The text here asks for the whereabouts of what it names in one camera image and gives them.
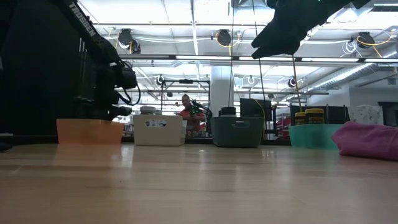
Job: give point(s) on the white plastic bin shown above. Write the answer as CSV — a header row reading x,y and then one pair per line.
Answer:
x,y
161,137

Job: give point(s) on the black computer monitor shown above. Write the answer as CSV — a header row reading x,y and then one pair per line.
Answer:
x,y
248,107

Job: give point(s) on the white round column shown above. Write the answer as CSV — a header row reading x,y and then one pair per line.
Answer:
x,y
222,90

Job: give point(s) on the teal plastic bin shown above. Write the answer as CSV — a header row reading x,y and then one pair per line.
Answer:
x,y
311,137

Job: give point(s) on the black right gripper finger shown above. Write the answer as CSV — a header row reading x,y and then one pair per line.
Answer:
x,y
280,49
267,37

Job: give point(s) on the person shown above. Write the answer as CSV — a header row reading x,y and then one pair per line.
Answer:
x,y
186,101

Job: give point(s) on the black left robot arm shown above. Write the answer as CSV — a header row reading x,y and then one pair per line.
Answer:
x,y
82,23

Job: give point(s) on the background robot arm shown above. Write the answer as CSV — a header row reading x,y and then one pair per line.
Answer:
x,y
200,109

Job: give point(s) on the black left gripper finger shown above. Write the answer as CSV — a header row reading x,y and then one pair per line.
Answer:
x,y
122,111
102,112

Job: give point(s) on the black background gantry frame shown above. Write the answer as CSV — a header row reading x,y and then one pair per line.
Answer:
x,y
186,81

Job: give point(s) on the silver ceiling air duct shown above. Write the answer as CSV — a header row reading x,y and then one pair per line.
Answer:
x,y
348,74

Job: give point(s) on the purple cloth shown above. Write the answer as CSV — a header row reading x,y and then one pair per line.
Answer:
x,y
367,141

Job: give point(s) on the black background partition panel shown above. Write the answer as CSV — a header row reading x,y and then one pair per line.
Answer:
x,y
335,115

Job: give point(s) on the orange translucent plastic bin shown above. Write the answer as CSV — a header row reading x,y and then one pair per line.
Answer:
x,y
90,132

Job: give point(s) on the blue plastic bin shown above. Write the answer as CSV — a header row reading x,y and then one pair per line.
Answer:
x,y
236,138

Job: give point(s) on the long ceiling light strip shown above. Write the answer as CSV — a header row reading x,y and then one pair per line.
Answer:
x,y
202,58

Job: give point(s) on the white patterned sheet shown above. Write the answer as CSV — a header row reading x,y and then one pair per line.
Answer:
x,y
365,115

